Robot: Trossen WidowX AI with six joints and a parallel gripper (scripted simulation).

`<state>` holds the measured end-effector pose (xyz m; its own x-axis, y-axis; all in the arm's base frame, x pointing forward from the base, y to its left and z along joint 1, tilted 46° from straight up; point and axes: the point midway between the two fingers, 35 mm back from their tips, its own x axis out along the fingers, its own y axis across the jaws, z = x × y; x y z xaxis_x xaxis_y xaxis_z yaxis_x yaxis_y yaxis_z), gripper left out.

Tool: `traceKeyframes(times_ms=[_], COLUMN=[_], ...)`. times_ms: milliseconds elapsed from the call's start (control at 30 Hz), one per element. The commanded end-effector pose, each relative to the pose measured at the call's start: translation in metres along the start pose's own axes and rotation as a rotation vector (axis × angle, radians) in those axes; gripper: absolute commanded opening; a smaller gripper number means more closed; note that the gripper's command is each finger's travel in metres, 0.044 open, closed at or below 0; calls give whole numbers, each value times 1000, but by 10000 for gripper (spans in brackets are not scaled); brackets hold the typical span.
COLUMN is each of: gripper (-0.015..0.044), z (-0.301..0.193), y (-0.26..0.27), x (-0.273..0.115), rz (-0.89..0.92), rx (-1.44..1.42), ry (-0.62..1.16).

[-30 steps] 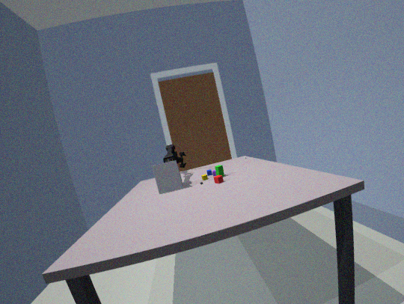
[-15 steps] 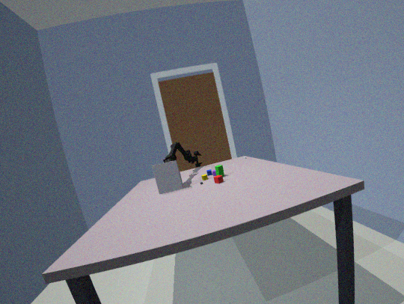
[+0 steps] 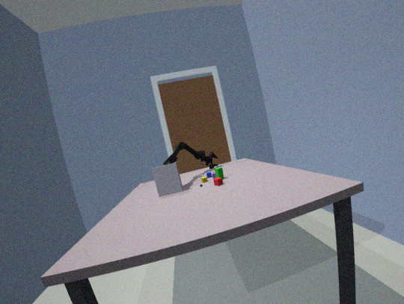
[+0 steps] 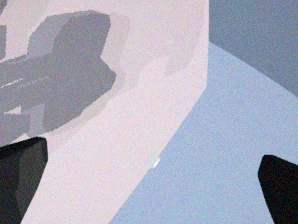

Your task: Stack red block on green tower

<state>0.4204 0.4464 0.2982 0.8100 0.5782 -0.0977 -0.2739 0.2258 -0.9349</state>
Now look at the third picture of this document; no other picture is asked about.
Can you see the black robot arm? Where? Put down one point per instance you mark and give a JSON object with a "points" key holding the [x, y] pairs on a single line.
{"points": [[180, 146]]}

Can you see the red block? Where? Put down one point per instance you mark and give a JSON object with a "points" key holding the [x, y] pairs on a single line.
{"points": [[218, 181]]}

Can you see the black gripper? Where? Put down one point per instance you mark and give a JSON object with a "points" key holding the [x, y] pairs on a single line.
{"points": [[209, 159]]}

